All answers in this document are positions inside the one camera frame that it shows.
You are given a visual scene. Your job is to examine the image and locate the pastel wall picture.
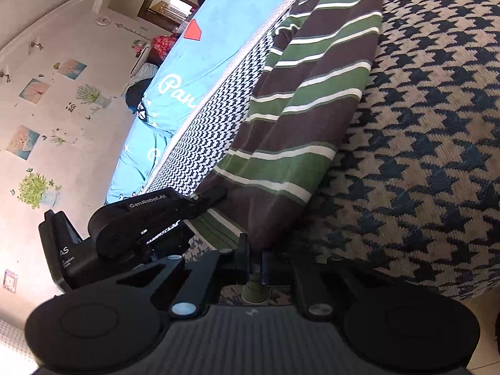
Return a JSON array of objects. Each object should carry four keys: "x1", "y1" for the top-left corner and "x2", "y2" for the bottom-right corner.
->
[
  {"x1": 19, "y1": 78, "x2": 51, "y2": 105},
  {"x1": 6, "y1": 125, "x2": 40, "y2": 161},
  {"x1": 57, "y1": 58, "x2": 87, "y2": 81}
]

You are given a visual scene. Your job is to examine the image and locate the light green pillow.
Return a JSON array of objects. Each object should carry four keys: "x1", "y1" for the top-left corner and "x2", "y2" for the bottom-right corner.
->
[{"x1": 135, "y1": 62, "x2": 160, "y2": 84}]

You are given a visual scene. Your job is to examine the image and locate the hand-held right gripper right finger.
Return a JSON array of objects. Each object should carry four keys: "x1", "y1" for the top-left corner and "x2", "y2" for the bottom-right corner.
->
[{"x1": 261, "y1": 251, "x2": 391, "y2": 317}]

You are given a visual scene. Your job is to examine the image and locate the lavender wall sticker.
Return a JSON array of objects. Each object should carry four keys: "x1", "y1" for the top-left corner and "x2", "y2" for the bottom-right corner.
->
[{"x1": 76, "y1": 84, "x2": 113, "y2": 111}]

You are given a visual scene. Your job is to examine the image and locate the green brown striped shirt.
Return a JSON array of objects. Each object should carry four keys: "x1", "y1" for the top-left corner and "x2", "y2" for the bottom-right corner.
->
[{"x1": 191, "y1": 0, "x2": 385, "y2": 305}]

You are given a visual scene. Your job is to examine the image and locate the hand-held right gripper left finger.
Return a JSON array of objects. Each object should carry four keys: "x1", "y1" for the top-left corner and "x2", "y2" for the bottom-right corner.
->
[{"x1": 117, "y1": 233, "x2": 253, "y2": 319}]

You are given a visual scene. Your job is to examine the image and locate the green plant wall sticker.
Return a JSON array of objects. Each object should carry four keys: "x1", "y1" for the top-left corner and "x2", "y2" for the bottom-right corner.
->
[{"x1": 17, "y1": 171, "x2": 63, "y2": 209}]

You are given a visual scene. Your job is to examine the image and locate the dim wooden doorway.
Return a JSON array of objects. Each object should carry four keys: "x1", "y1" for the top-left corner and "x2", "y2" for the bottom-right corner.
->
[{"x1": 137, "y1": 0, "x2": 200, "y2": 34}]

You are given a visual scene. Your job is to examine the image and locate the blue printed sofa cover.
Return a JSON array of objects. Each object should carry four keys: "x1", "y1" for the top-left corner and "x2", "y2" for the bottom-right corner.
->
[{"x1": 105, "y1": 0, "x2": 309, "y2": 206}]

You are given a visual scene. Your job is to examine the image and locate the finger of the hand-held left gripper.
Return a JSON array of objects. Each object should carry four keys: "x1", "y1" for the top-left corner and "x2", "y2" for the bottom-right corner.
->
[{"x1": 177, "y1": 185, "x2": 228, "y2": 219}]

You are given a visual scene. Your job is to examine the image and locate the dark blue jacket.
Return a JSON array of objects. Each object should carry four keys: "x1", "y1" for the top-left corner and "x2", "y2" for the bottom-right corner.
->
[{"x1": 125, "y1": 78, "x2": 151, "y2": 114}]

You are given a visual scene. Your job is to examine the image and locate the red floral cloth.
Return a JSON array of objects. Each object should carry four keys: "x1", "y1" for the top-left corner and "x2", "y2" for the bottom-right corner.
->
[{"x1": 152, "y1": 34, "x2": 181, "y2": 63}]

